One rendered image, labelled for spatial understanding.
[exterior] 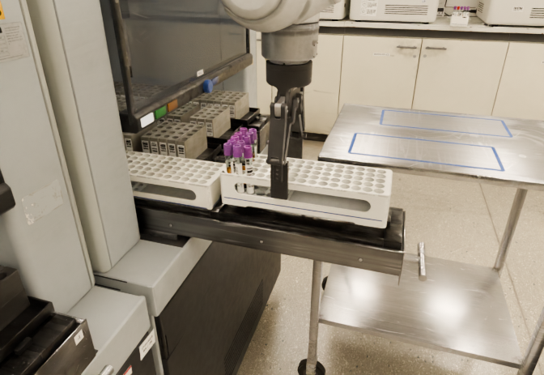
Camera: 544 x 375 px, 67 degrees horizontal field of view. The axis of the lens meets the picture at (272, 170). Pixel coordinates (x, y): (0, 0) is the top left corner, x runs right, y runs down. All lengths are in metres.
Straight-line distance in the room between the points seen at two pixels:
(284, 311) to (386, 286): 0.46
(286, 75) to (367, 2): 2.33
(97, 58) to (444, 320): 1.16
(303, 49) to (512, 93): 2.56
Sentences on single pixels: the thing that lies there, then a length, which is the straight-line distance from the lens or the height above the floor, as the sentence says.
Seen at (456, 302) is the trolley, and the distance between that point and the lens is 1.47.
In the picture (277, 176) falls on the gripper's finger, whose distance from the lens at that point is 0.67.
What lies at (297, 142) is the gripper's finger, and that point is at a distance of 0.77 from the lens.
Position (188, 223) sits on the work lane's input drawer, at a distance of 0.80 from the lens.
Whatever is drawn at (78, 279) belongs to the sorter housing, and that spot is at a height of 0.78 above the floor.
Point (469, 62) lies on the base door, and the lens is 3.02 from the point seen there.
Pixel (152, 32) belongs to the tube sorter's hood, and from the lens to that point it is 0.80.
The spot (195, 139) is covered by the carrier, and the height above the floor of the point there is 0.87.
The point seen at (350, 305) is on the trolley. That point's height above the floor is 0.28.
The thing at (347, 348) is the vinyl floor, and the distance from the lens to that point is 1.62.
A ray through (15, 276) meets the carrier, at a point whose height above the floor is 0.87.
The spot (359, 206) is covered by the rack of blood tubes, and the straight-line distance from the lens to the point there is 0.75.
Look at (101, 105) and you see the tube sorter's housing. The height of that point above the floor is 1.03.
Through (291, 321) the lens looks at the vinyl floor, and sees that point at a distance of 1.68.
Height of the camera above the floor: 1.22
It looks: 26 degrees down
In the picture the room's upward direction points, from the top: straight up
